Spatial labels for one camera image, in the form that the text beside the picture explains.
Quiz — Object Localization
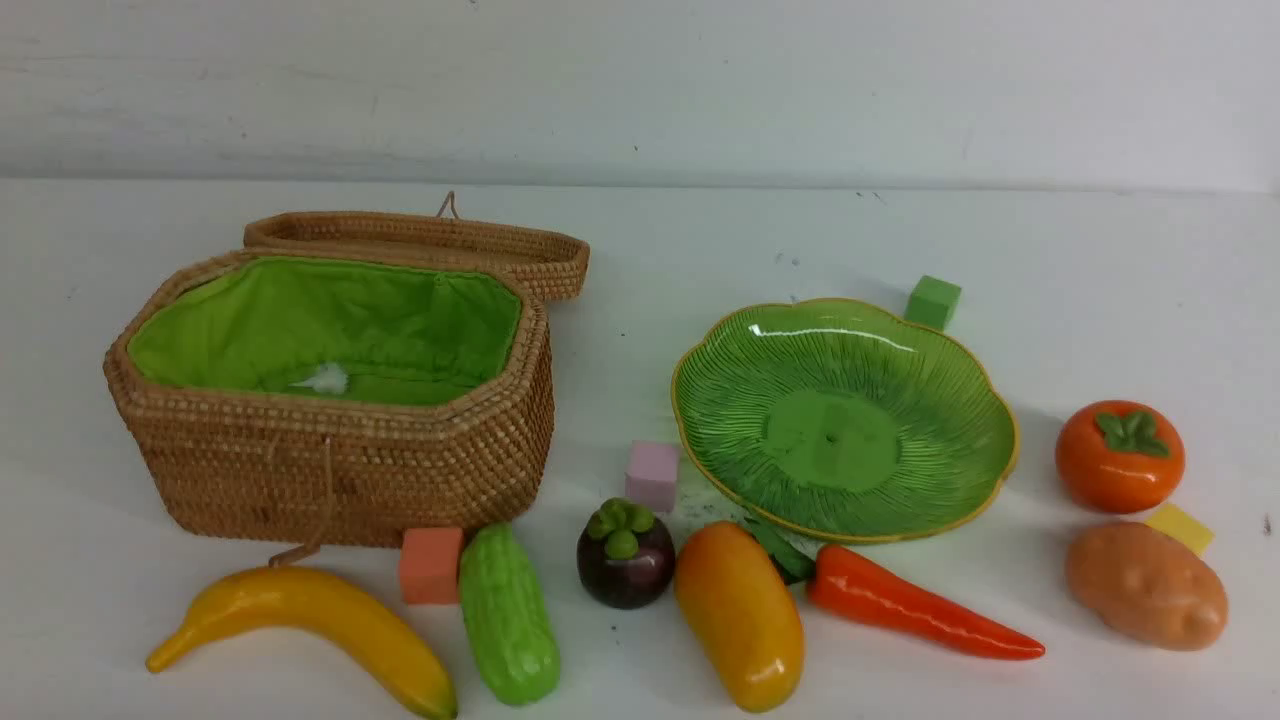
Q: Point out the purple toy mangosteen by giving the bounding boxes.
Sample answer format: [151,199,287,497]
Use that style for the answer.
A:
[576,497,677,609]

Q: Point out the yellow orange toy mango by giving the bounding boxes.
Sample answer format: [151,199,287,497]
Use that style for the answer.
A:
[675,521,806,714]

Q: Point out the orange toy carrot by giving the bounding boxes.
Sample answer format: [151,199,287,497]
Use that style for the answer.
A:
[745,516,1046,661]

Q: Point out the green toy cucumber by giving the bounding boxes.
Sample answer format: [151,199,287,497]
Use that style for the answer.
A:
[458,523,561,707]

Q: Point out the yellow toy banana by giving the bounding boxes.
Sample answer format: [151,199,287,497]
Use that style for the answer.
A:
[145,566,460,719]

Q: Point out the brown toy potato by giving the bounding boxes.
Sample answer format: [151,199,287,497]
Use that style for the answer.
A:
[1064,521,1229,651]

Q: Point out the pink foam cube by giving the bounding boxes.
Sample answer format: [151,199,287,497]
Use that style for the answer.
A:
[623,441,682,512]

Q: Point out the green leaf-shaped ceramic plate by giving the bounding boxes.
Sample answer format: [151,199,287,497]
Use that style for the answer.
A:
[669,299,1021,544]

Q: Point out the orange foam cube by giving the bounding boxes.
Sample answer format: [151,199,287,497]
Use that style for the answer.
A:
[398,527,465,605]

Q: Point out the woven wicker basket green lining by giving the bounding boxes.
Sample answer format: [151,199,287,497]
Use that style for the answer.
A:
[102,250,556,547]

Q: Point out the green foam cube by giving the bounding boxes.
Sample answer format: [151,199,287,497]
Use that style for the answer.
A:
[902,275,963,332]

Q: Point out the orange toy persimmon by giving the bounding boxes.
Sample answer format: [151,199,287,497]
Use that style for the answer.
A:
[1055,398,1187,515]

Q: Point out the yellow foam cube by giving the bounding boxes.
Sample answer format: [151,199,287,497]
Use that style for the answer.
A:
[1144,502,1215,557]

